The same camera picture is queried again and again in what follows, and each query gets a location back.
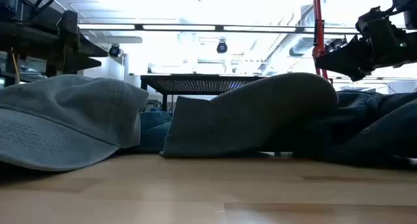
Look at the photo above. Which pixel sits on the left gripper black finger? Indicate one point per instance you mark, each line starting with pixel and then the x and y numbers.
pixel 88 64
pixel 89 49

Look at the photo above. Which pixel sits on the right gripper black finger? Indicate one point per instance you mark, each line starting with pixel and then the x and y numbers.
pixel 352 59
pixel 360 74

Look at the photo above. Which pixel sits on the grey baseball cap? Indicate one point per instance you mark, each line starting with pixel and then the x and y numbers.
pixel 65 120

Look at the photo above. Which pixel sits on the navy blue baseball cap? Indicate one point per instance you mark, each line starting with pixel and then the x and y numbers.
pixel 374 136
pixel 153 129

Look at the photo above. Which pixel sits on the slate blue baseball cap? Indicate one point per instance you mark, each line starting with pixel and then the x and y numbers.
pixel 244 120

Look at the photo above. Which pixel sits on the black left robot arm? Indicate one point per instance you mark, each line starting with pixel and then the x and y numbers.
pixel 29 38

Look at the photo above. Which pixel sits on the black ceiling track light cluster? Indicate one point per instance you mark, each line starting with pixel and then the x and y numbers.
pixel 335 45

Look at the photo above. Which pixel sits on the black round ceiling spotlight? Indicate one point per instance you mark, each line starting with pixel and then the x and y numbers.
pixel 221 47
pixel 114 50

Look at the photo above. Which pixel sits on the red desk lamp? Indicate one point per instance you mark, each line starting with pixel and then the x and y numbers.
pixel 318 22

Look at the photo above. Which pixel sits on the long overhead light bar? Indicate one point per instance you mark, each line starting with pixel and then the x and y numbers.
pixel 179 27

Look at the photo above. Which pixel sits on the black perforated metal rack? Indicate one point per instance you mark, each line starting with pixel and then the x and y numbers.
pixel 195 85

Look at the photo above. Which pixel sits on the grey ceiling duct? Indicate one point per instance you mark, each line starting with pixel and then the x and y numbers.
pixel 301 48

